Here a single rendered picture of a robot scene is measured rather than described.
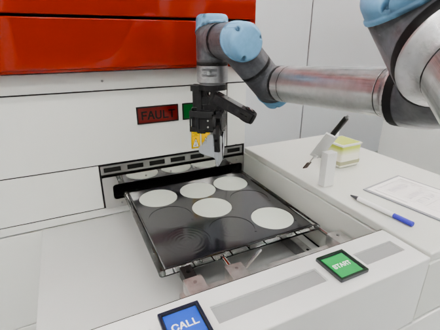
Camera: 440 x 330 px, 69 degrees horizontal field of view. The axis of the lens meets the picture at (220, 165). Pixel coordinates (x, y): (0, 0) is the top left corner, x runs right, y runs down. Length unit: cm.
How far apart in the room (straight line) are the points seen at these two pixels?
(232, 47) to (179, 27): 24
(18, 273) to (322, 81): 90
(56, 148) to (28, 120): 9
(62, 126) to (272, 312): 66
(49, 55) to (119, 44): 15
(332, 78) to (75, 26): 55
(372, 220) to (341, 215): 8
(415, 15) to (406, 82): 6
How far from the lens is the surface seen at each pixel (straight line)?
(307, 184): 82
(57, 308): 73
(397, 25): 37
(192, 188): 91
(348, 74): 57
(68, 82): 87
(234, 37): 65
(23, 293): 110
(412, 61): 35
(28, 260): 104
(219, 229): 73
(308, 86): 62
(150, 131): 92
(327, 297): 50
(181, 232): 72
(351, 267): 56
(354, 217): 73
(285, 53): 293
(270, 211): 80
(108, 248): 85
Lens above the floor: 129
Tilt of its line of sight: 22 degrees down
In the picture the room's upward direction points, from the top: straight up
